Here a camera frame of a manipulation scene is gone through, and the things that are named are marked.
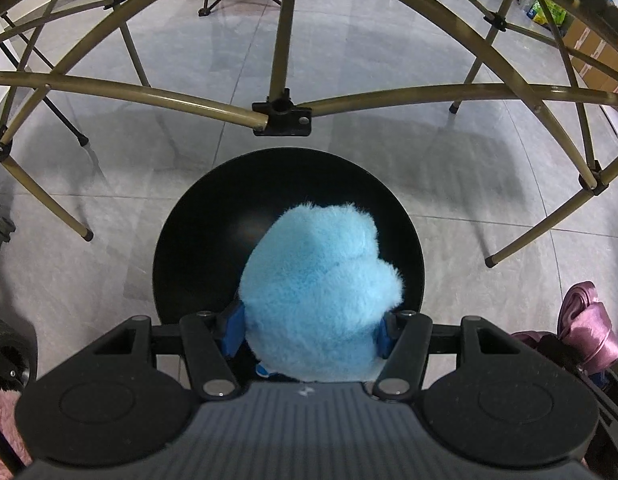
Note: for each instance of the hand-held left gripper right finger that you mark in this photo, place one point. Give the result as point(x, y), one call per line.
point(385, 334)

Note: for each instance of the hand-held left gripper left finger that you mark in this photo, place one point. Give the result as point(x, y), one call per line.
point(234, 329)

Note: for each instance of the blue plush toy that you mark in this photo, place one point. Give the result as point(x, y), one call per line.
point(314, 300)

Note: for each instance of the black round bin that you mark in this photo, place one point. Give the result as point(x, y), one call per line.
point(214, 220)

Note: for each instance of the pink satin cloth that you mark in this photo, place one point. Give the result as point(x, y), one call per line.
point(594, 325)

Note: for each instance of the black bag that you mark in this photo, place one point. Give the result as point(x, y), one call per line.
point(4, 350)

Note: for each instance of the pink fluffy rug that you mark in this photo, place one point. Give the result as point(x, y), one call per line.
point(4, 420)

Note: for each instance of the tan folding table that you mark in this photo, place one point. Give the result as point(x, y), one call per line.
point(281, 60)

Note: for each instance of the brown cardboard box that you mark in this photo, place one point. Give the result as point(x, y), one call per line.
point(594, 55)

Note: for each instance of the green plastic bag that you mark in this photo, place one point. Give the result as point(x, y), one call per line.
point(551, 12)

